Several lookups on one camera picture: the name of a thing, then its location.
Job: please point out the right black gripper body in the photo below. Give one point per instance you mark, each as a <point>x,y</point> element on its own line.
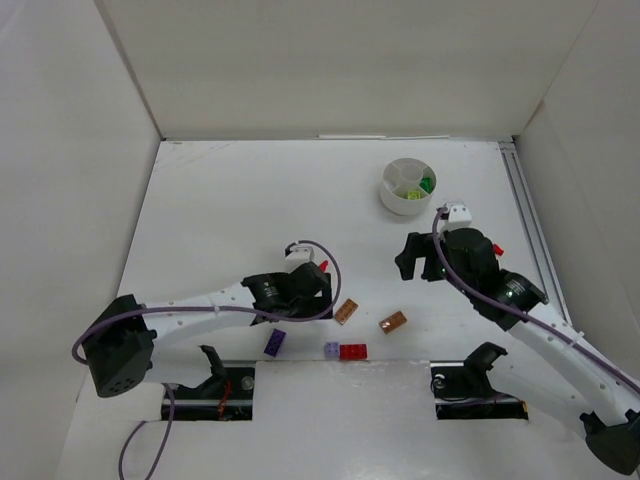
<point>428,257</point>

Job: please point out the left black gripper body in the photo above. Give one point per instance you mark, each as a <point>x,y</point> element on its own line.
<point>315,298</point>

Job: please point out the dark purple lego brick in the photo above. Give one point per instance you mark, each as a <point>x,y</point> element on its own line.
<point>274,343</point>

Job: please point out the dark green square lego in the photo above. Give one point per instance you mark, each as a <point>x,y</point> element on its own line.
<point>429,187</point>

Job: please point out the green lego plate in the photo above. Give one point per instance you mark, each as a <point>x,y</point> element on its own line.
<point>426,181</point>

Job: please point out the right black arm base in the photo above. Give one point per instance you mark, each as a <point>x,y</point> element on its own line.
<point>462,390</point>

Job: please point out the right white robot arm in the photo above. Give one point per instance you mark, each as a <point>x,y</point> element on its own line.
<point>583,390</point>

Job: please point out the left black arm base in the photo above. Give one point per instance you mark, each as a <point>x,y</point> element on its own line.
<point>205,387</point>

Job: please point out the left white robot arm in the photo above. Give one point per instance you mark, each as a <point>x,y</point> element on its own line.
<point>131,343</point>

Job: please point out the pale lavender lego brick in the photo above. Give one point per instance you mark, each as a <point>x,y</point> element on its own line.
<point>332,350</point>

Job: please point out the red rectangular lego brick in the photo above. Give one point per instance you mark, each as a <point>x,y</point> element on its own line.
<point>353,352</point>

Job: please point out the brown orange lego plate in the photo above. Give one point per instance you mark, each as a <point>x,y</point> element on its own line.
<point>393,322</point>

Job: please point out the white round divided container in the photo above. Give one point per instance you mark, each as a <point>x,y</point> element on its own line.
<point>408,173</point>

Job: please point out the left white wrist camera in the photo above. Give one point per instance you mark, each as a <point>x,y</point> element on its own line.
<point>297,255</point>

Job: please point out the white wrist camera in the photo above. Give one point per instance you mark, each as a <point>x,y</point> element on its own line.
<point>297,255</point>
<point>456,216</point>

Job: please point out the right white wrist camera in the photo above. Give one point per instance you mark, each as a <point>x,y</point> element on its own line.
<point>456,216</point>

